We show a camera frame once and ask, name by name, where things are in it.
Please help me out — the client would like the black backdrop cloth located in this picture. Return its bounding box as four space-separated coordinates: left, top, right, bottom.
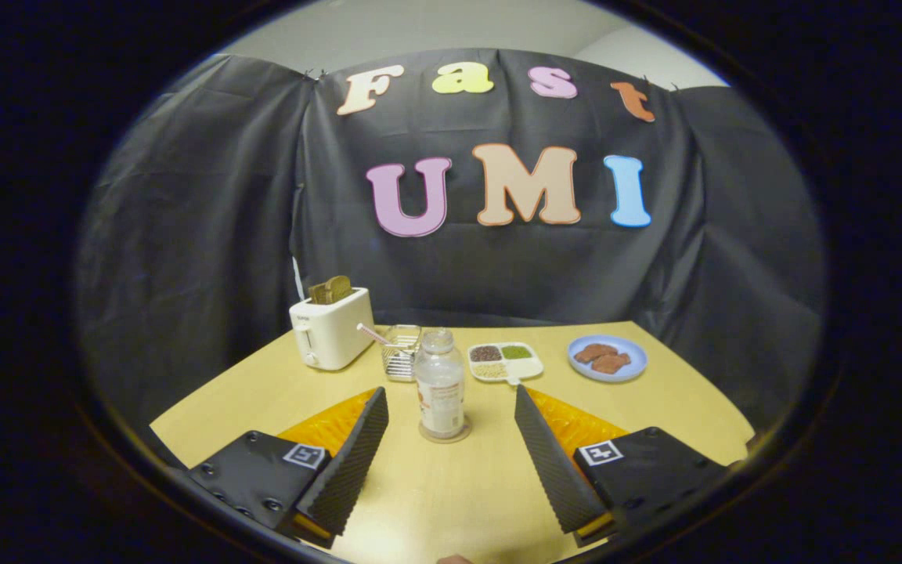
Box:
75 49 826 439

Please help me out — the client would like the round clear coaster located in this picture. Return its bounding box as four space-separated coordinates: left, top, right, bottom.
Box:
418 416 472 445

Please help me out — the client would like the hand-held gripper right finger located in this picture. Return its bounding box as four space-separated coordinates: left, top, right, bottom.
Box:
514 384 730 548

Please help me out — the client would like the brown toast slice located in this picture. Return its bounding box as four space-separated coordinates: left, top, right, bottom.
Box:
308 275 354 306

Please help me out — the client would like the blue plate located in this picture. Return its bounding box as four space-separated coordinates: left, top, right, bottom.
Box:
567 334 648 384

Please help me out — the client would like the white toaster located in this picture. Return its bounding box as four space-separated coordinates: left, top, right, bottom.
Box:
289 287 376 372

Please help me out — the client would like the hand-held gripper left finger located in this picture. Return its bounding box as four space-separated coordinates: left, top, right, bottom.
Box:
187 386 390 550

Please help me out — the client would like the wooden table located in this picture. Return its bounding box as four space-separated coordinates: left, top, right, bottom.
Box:
150 320 756 564

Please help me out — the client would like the clear plastic juice bottle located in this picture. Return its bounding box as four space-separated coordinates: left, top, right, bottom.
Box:
413 329 467 439

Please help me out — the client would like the pink drinking straw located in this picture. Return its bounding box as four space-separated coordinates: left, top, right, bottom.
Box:
355 322 420 350

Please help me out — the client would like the white divided tray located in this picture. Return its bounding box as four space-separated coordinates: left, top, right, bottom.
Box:
467 342 544 385

